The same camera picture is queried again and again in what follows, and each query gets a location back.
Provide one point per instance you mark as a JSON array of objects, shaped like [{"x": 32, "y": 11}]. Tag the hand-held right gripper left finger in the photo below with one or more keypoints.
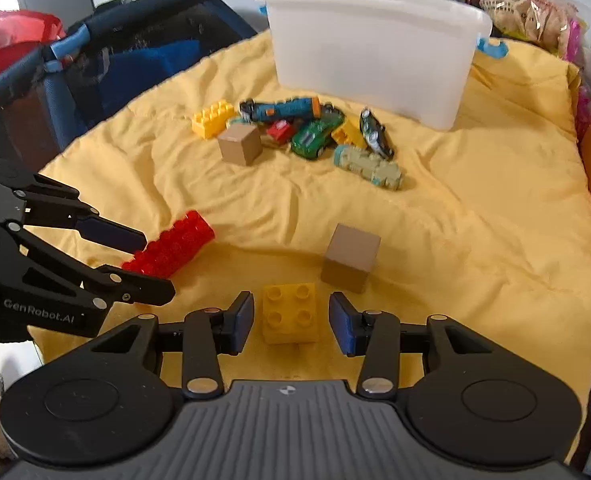
[{"x": 243, "y": 320}]

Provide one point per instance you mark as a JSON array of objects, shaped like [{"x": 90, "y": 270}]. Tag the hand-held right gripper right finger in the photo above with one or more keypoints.
[{"x": 343, "y": 325}]

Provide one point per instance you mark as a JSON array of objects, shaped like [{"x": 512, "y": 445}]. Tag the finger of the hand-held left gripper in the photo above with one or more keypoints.
[
  {"x": 110, "y": 232},
  {"x": 145, "y": 290}
]

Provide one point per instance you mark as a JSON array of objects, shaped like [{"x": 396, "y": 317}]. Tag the yellow square brick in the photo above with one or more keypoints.
[{"x": 290, "y": 312}]

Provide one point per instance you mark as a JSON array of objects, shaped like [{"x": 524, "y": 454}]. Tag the red long brick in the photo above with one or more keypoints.
[{"x": 170, "y": 247}]

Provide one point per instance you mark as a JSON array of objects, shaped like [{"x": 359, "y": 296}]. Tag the red printed cube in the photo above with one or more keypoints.
[{"x": 280, "y": 131}]

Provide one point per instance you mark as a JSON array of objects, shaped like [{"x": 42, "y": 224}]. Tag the translucent plastic storage bin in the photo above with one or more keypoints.
[{"x": 375, "y": 55}]

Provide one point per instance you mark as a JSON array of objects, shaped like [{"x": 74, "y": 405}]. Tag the brown wooden cube near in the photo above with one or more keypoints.
[{"x": 350, "y": 260}]

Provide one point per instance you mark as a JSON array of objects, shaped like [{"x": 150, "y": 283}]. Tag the brown wooden cube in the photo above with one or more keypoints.
[
  {"x": 240, "y": 146},
  {"x": 350, "y": 260}
]

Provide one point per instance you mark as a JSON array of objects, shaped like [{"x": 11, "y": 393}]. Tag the blue mesh baby cot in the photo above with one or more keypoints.
[{"x": 40, "y": 105}]

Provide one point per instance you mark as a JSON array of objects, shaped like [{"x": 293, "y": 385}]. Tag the yellow long brick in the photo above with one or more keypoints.
[{"x": 213, "y": 120}]

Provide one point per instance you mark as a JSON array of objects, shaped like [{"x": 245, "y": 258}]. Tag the brown wooden cube far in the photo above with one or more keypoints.
[{"x": 240, "y": 146}]

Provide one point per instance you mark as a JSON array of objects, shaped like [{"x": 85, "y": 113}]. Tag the yellow cloth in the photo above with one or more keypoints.
[{"x": 475, "y": 240}]

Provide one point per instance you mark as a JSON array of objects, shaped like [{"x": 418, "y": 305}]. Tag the pale green toy train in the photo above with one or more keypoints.
[{"x": 368, "y": 167}]

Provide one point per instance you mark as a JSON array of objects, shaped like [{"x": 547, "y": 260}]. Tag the blue cloth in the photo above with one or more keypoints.
[{"x": 145, "y": 75}]

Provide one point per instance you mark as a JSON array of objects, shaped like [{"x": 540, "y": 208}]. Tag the green toy car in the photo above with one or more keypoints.
[{"x": 315, "y": 139}]

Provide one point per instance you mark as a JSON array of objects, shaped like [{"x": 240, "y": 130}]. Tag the small yellow brick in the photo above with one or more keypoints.
[{"x": 350, "y": 136}]

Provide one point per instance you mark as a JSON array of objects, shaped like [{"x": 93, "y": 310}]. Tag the black patterned toy car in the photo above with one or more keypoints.
[{"x": 375, "y": 132}]

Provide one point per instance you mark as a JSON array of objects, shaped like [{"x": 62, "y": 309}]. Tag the blue toy train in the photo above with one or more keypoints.
[{"x": 280, "y": 109}]

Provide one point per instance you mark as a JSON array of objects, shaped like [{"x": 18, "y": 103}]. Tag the red plastic bag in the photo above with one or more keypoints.
[{"x": 10, "y": 40}]

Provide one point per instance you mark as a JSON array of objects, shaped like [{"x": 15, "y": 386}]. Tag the dark round toy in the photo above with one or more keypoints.
[{"x": 473, "y": 0}]

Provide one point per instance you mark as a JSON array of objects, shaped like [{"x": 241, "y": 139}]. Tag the pink packet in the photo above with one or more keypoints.
[{"x": 578, "y": 45}]

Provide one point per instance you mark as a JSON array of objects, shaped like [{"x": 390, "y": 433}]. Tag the clear snack bag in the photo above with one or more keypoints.
[{"x": 530, "y": 10}]

